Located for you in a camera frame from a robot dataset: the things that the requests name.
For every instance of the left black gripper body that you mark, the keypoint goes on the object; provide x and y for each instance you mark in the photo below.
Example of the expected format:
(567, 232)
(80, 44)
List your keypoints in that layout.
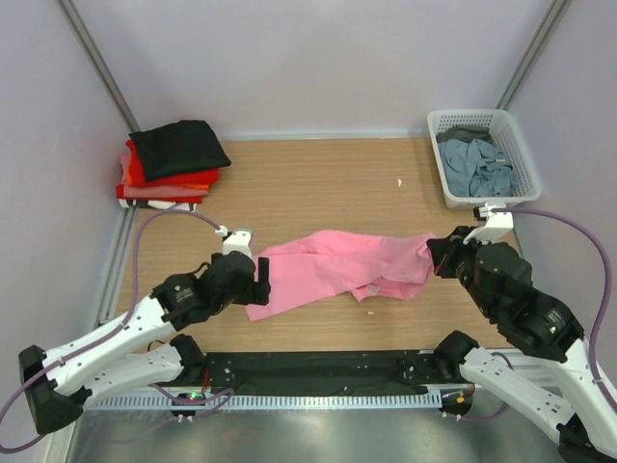
(244, 296)

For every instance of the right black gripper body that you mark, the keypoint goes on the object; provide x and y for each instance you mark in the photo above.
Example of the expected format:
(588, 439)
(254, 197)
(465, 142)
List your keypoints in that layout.
(464, 263)

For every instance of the pink t-shirt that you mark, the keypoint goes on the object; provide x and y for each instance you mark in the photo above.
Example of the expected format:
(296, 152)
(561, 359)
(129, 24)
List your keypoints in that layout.
(329, 262)

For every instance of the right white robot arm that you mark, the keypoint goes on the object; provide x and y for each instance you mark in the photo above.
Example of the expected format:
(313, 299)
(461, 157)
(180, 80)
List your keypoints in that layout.
(581, 421)

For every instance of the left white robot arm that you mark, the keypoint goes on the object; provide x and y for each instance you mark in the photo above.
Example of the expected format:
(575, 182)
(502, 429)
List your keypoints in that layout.
(140, 348)

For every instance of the grey-blue crumpled t-shirt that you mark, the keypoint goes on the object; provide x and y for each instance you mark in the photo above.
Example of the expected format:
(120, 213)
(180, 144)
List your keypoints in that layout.
(477, 169)

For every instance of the orange folded t-shirt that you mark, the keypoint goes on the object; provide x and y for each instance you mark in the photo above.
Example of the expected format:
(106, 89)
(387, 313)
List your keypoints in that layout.
(164, 193)

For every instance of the olive crumpled t-shirt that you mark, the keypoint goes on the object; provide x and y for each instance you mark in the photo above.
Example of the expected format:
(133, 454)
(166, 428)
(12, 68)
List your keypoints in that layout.
(466, 134)

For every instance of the white patterned folded t-shirt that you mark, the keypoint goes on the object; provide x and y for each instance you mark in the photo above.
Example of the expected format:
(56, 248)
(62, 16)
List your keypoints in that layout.
(156, 204)

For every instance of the white plastic basket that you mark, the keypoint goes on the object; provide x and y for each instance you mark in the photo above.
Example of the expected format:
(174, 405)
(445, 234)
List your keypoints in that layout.
(506, 136)

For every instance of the red folded t-shirt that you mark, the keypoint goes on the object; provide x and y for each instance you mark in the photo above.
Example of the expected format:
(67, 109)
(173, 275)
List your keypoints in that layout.
(136, 175)

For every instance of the black folded t-shirt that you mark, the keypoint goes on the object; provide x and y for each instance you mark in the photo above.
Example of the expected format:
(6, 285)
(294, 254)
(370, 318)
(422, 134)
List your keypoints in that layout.
(175, 149)

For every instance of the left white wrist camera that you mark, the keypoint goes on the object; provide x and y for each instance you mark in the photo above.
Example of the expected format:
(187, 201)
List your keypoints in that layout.
(237, 240)

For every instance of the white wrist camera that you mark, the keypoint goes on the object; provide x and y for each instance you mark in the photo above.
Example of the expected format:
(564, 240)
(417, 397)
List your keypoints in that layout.
(237, 240)
(493, 222)

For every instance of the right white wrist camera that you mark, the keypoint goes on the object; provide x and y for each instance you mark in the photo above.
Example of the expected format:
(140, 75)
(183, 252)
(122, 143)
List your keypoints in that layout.
(493, 222)

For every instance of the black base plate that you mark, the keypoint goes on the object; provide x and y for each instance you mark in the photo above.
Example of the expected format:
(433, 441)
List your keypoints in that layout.
(316, 374)

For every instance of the white slotted cable duct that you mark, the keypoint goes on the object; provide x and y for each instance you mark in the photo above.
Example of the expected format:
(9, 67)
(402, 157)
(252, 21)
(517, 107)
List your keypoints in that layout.
(144, 400)

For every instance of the right aluminium corner post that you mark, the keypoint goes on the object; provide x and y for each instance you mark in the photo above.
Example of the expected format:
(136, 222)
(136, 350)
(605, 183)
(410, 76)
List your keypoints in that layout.
(540, 39)

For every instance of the aluminium corner post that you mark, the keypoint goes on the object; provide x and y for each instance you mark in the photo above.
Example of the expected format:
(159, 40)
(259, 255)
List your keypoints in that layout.
(540, 39)
(83, 35)

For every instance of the left aluminium corner post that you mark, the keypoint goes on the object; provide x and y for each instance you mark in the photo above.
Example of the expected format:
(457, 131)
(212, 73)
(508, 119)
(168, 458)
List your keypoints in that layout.
(83, 35)

